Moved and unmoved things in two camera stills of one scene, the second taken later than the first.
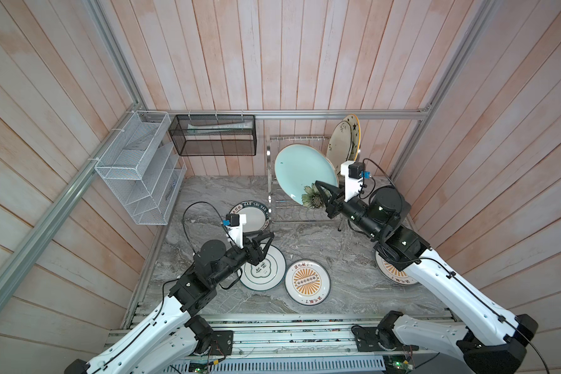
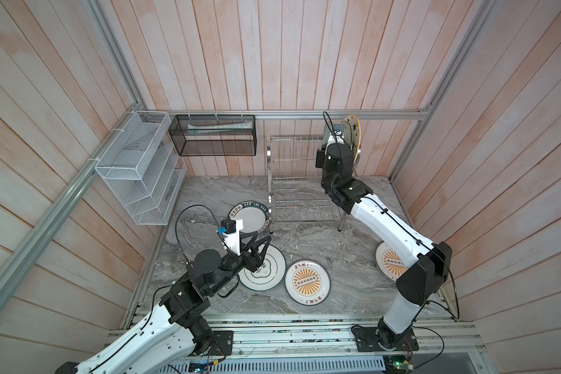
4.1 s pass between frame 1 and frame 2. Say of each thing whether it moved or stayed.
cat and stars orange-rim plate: stayed
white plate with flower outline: stayed
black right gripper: moved
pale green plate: moved
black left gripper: stayed
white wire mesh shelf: stayed
